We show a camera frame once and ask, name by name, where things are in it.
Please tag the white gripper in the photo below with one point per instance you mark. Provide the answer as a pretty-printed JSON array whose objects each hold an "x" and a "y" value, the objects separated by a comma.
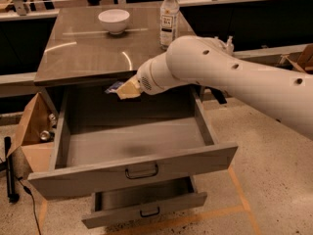
[{"x": 145, "y": 78}]

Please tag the blue rxbar blueberry wrapper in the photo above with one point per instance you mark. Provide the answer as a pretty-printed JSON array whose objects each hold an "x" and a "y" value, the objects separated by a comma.
[{"x": 113, "y": 88}]

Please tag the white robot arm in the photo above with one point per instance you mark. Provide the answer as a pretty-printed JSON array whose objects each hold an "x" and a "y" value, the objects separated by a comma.
[{"x": 284, "y": 95}]

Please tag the grey drawer cabinet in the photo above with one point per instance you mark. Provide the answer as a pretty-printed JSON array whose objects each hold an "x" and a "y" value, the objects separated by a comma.
[{"x": 84, "y": 59}]

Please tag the grey open top drawer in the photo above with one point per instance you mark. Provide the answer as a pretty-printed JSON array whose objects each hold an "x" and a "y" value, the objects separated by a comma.
[{"x": 103, "y": 143}]

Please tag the grey lower drawer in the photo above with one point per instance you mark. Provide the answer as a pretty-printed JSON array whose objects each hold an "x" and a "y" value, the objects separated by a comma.
[{"x": 141, "y": 202}]

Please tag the white ceramic bowl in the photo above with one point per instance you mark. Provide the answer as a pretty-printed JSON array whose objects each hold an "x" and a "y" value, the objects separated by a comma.
[{"x": 114, "y": 21}]

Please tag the upper metal can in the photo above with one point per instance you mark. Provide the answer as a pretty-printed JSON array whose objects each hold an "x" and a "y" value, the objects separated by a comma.
[{"x": 53, "y": 120}]

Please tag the metal can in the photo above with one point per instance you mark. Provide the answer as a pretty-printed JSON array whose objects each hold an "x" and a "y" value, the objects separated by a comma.
[
  {"x": 46, "y": 136},
  {"x": 53, "y": 120}
]

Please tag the clear plastic water bottle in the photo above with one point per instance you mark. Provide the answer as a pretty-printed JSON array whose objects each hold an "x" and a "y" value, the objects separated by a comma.
[{"x": 169, "y": 11}]

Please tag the lower metal can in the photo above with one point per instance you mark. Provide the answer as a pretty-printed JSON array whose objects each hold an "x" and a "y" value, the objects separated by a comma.
[{"x": 46, "y": 136}]

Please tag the right sanitizer pump bottle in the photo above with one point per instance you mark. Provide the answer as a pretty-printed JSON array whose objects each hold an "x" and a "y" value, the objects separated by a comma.
[{"x": 230, "y": 45}]

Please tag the brown cardboard box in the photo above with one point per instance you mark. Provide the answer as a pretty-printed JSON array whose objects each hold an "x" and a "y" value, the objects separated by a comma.
[{"x": 27, "y": 136}]

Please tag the black bar on floor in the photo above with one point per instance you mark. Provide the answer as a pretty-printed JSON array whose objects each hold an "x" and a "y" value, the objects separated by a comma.
[{"x": 13, "y": 196}]

